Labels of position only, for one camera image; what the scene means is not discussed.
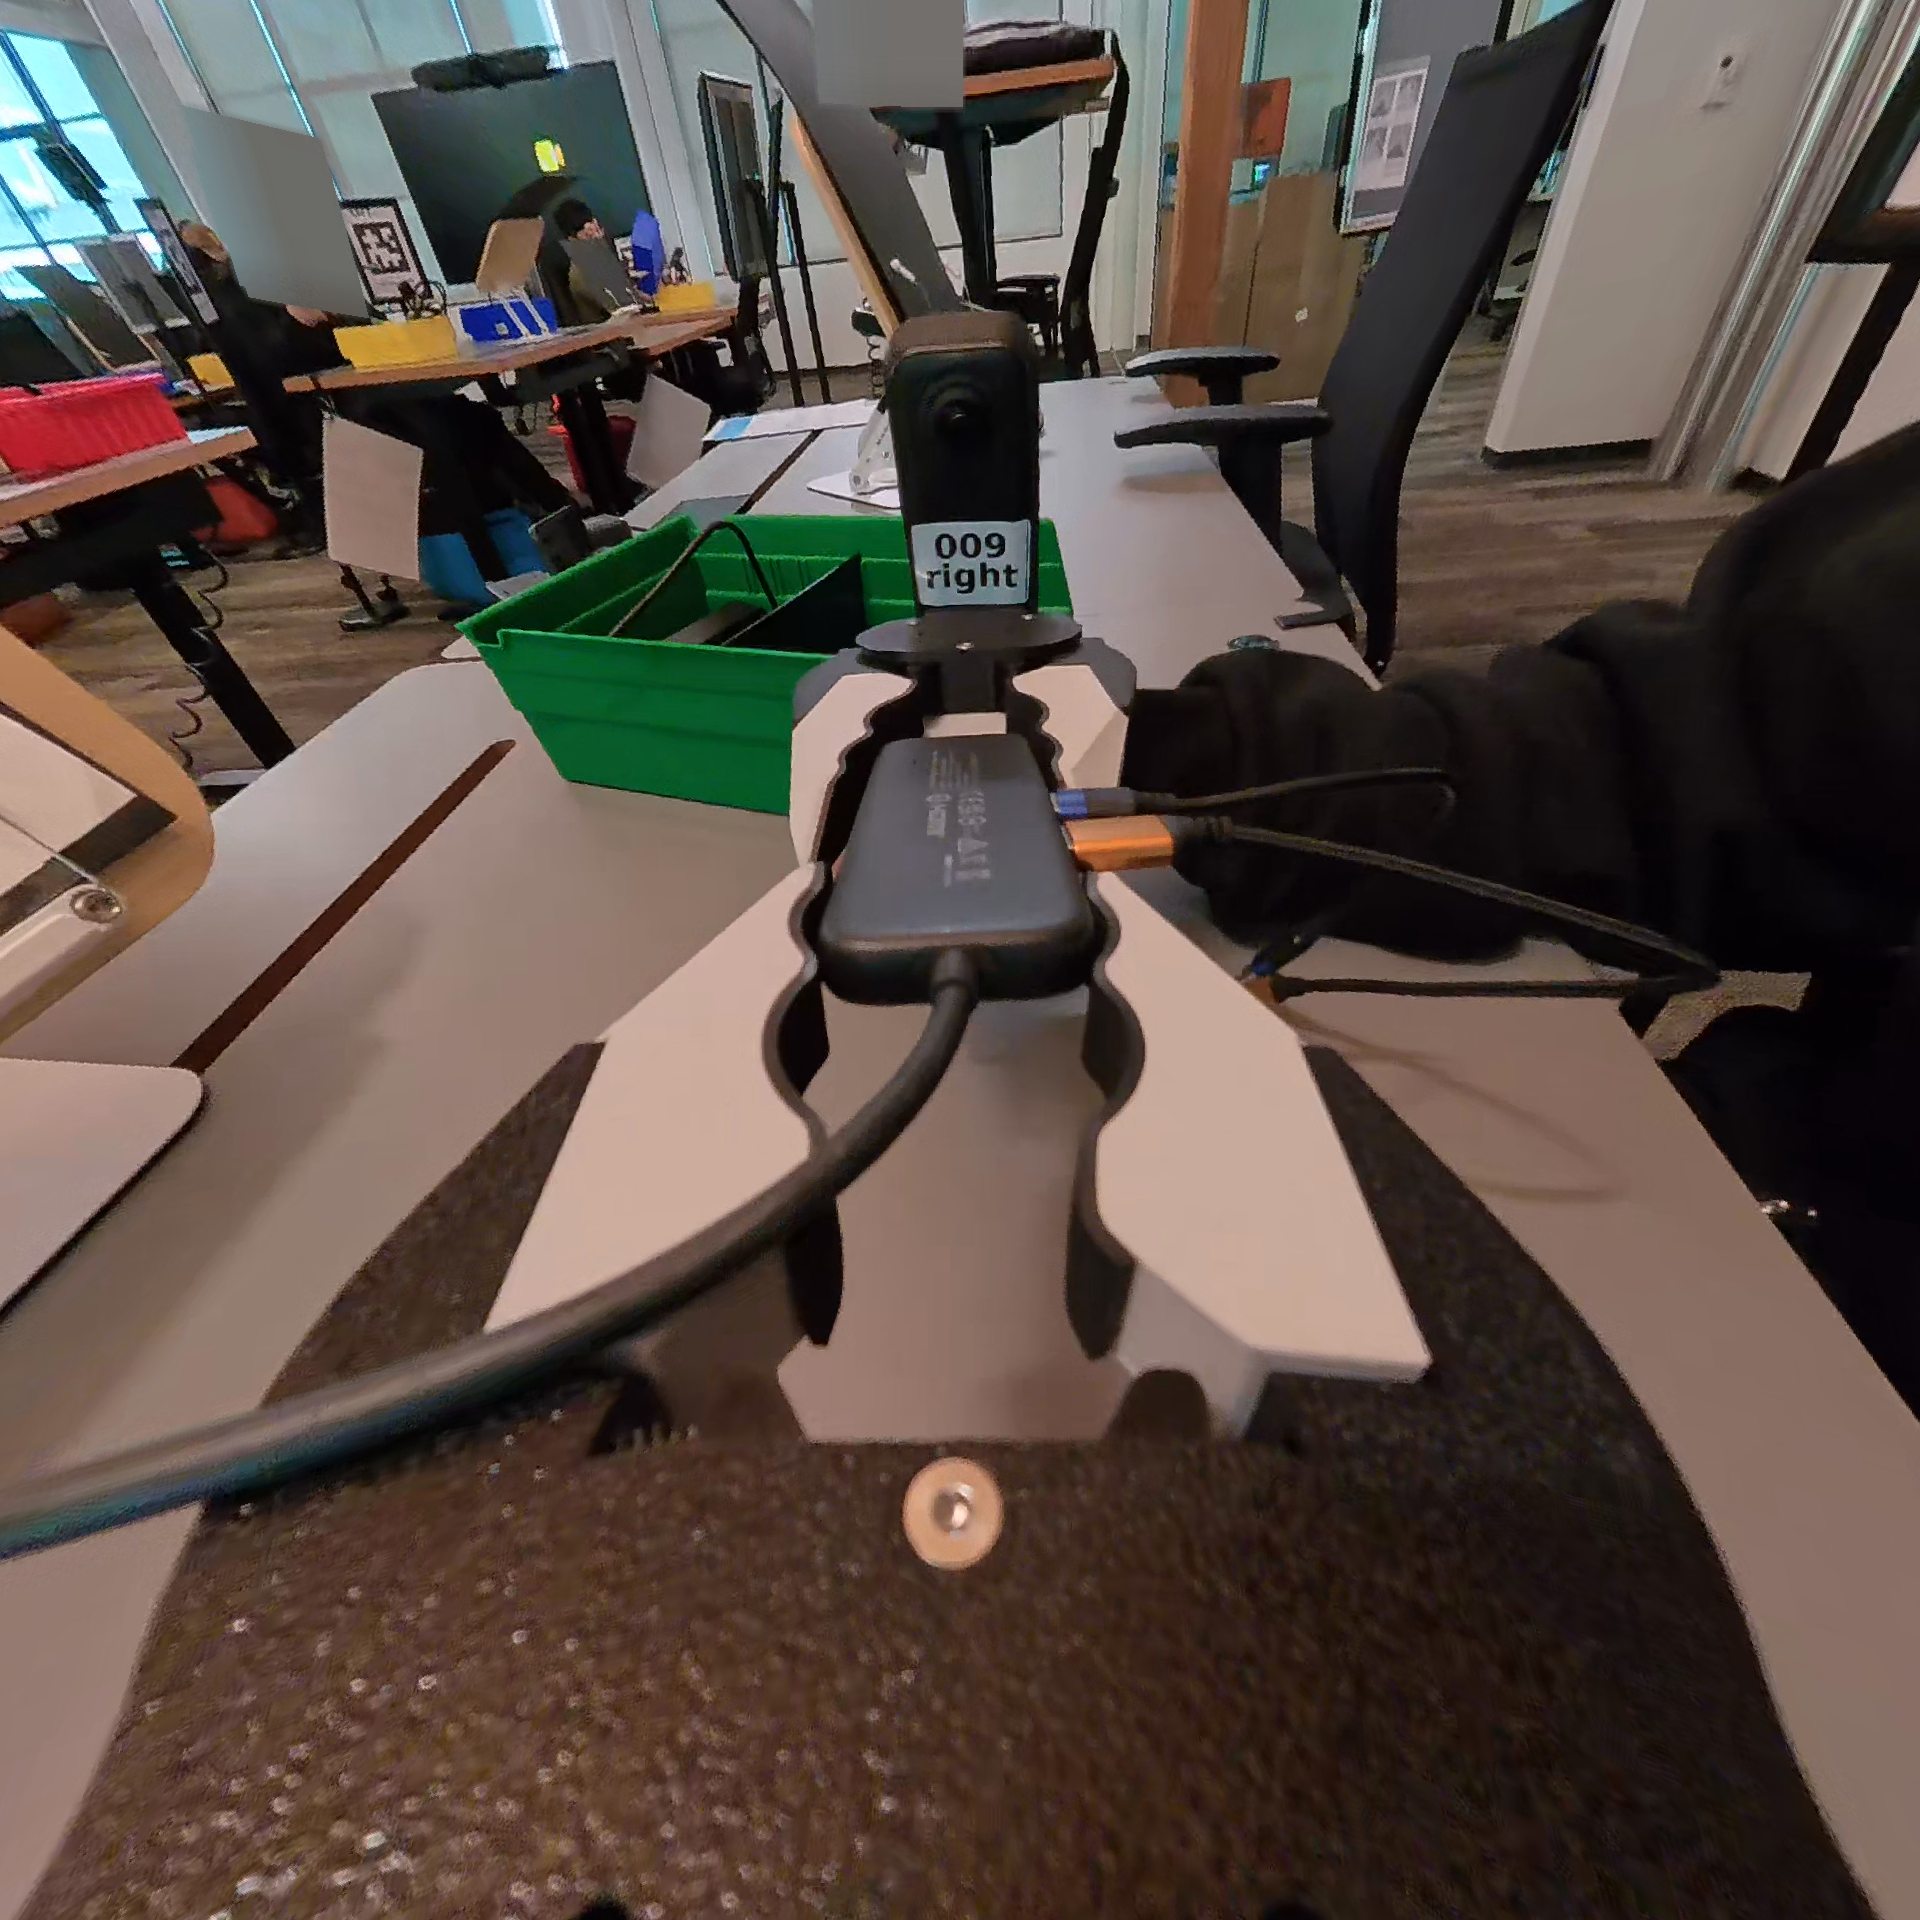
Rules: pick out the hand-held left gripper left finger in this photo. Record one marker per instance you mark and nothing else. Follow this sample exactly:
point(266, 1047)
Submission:
point(675, 1108)

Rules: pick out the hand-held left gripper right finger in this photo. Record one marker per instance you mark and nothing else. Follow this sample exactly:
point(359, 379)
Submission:
point(1244, 1200)

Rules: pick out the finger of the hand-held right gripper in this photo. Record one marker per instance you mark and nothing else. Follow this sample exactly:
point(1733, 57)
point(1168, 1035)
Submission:
point(1092, 733)
point(821, 749)

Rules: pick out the black usb hub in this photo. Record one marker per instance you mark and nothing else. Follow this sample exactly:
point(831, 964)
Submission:
point(944, 856)

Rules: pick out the green plastic bin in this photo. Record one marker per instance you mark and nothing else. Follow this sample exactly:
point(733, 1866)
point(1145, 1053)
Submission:
point(644, 705)

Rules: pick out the person's right forearm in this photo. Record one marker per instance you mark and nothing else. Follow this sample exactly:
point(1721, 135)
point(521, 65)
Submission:
point(1499, 749)

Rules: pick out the black bin divider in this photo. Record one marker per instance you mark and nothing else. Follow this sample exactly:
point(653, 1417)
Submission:
point(810, 609)

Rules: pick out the brown cardboard panel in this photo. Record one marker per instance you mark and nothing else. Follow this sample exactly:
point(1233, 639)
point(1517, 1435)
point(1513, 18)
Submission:
point(1298, 299)

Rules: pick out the wooden desk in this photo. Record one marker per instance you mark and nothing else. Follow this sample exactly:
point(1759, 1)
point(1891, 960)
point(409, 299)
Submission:
point(224, 444)
point(600, 340)

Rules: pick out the small blue plastic bin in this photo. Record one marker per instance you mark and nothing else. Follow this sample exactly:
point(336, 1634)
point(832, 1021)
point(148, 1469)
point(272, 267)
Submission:
point(504, 321)

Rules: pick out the black office chair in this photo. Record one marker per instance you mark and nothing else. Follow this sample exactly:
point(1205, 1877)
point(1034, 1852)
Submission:
point(1425, 299)

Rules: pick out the wooden document stand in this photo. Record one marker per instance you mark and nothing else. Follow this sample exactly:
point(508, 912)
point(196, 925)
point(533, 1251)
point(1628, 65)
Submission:
point(177, 856)

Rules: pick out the yellow plastic bin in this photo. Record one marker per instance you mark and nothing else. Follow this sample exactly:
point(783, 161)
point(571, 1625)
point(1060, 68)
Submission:
point(399, 347)

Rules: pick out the black white marker sign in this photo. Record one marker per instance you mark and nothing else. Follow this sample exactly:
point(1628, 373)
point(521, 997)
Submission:
point(383, 252)

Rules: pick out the red plastic bin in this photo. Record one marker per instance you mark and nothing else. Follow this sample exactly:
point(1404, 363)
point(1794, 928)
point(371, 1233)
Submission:
point(89, 428)

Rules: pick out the wooden post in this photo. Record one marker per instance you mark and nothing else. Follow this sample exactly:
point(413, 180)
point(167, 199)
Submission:
point(1207, 180)

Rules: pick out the large black wall screen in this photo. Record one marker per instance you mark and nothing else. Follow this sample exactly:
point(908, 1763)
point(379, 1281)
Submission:
point(511, 164)

